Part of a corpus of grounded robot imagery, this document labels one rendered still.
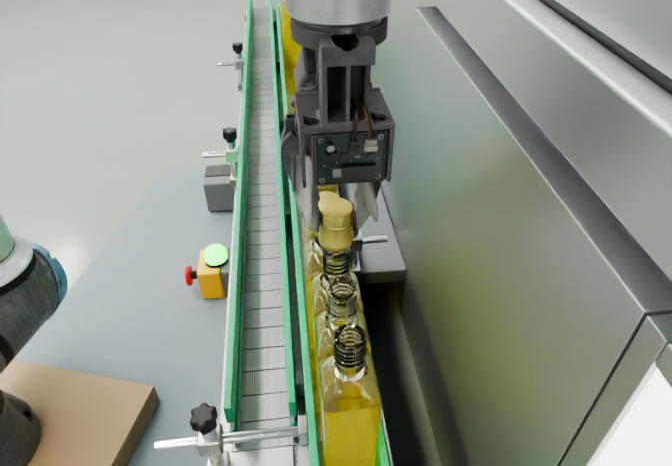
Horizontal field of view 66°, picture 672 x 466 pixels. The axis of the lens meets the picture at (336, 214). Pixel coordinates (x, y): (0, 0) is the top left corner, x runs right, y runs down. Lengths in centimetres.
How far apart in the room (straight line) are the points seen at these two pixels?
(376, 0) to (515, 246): 20
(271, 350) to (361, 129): 48
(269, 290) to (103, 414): 31
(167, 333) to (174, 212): 36
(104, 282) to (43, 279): 33
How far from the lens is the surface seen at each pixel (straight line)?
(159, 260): 116
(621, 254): 32
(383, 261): 91
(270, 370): 77
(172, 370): 96
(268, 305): 84
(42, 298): 83
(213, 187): 120
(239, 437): 63
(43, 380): 97
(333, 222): 50
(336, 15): 36
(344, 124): 38
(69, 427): 90
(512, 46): 42
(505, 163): 41
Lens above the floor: 151
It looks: 39 degrees down
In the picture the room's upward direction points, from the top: straight up
